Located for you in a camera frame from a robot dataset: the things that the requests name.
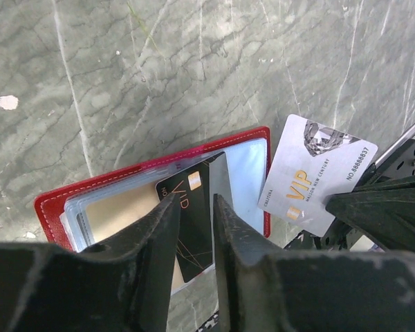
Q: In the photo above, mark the gold striped credit card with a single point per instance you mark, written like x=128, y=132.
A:
x=112, y=214

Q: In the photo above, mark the red card holder wallet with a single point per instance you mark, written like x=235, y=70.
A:
x=79, y=215

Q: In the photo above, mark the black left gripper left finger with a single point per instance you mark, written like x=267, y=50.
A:
x=120, y=284

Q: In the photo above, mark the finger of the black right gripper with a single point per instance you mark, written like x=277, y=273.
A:
x=384, y=212

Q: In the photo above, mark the black gold VIP card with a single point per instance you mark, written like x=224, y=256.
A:
x=195, y=187

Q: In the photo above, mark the silver VIP diamond card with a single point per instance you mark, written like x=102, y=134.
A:
x=311, y=163

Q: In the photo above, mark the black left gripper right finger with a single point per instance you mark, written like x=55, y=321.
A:
x=262, y=287

